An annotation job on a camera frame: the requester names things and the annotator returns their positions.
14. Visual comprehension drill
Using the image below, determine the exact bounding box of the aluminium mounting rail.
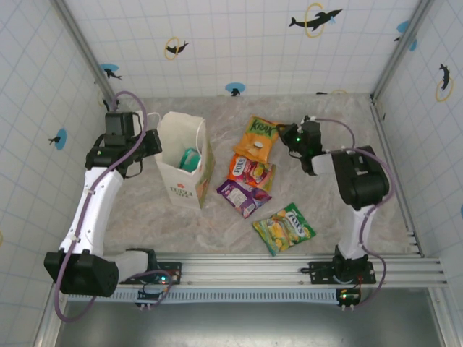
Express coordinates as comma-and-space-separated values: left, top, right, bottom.
108, 252, 448, 288

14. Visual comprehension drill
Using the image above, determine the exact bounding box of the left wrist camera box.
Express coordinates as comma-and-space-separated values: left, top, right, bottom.
104, 111, 140, 137

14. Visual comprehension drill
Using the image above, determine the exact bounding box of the teal snack packet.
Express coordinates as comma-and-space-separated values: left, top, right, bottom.
179, 147, 203, 173

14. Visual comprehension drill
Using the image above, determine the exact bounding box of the purple snack bag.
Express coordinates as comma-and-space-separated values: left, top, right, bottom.
216, 179, 273, 220

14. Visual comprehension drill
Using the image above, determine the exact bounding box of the left controller board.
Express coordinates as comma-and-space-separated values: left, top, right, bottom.
136, 283, 169, 308

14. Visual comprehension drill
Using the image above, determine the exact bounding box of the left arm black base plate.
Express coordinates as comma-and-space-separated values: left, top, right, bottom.
118, 249, 183, 286

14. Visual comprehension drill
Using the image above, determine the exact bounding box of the right controller board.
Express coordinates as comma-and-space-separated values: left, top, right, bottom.
336, 287, 362, 310

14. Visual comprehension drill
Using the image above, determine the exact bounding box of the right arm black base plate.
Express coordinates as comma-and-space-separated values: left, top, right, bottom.
308, 260, 377, 285

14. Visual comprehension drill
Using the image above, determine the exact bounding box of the aluminium frame post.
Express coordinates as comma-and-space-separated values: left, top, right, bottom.
372, 0, 435, 100
50, 0, 120, 109

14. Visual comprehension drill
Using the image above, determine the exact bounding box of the grey slotted cable duct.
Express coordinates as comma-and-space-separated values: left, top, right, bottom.
67, 288, 343, 304

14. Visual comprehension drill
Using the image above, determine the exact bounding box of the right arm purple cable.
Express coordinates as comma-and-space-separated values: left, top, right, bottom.
316, 116, 397, 308

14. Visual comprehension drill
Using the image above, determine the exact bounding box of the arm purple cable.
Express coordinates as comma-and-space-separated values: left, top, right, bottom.
316, 116, 397, 308
53, 90, 174, 322

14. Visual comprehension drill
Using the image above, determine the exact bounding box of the green Fox's candy bag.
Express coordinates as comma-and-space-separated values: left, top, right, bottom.
252, 202, 317, 257

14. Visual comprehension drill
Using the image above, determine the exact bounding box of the orange Kraak snack bag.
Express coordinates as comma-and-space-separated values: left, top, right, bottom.
233, 114, 281, 163

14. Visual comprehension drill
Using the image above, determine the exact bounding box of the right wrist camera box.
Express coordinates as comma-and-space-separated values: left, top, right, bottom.
302, 115, 322, 144

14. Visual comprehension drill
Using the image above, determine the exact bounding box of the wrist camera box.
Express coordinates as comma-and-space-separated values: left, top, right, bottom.
302, 115, 322, 144
104, 111, 140, 137

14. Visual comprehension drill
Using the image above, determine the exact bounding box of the white paper bag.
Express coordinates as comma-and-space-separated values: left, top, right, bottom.
144, 111, 217, 211

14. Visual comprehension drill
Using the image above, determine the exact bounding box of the controller board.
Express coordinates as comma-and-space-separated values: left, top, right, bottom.
336, 287, 362, 310
136, 283, 169, 308

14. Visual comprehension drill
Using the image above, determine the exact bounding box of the orange-red Fox's candy bag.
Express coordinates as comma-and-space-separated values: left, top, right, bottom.
226, 153, 278, 192

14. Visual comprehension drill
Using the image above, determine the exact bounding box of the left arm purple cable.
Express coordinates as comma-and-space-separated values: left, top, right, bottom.
53, 90, 174, 322

